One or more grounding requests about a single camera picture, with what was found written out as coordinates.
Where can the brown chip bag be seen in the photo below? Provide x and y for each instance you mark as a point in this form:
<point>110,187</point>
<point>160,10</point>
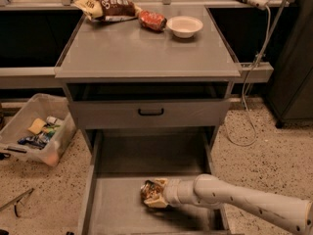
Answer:
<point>111,11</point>

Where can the clear plastic bin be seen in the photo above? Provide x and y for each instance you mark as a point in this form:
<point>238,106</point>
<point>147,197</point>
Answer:
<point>39,106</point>

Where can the grey side rail shelf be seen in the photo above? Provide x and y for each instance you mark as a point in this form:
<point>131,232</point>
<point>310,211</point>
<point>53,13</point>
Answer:
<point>260,74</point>

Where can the small white can in bin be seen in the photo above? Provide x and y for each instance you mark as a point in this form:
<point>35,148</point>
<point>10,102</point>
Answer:
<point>54,120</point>

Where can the crushed orange-gold can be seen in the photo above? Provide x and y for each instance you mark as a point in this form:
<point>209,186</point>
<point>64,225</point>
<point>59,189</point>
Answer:
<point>150,190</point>

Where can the open bottom drawer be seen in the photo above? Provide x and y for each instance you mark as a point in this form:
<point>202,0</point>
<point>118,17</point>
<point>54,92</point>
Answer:
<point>122,161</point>

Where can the grey metal drawer cabinet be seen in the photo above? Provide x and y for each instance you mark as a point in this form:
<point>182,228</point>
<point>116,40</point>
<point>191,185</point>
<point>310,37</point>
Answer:
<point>125,62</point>

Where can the red soda can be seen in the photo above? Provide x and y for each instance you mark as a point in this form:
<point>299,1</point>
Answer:
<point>152,20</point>

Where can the yellow sponge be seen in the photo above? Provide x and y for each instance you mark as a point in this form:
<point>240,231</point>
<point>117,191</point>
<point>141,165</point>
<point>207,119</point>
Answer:
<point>37,126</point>

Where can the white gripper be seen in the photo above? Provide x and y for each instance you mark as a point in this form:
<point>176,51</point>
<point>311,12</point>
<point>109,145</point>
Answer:
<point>171,192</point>

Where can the closed drawer with black handle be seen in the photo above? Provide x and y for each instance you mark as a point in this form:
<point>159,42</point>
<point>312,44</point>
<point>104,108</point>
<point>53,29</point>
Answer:
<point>148,114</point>

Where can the white paper bowl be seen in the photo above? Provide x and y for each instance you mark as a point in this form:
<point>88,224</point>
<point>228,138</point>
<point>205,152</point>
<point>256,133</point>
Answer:
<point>184,27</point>

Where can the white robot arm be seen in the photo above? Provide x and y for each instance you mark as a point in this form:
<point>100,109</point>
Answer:
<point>207,191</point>

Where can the blue snack wrapper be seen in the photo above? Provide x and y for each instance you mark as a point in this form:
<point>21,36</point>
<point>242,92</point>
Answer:
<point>38,141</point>

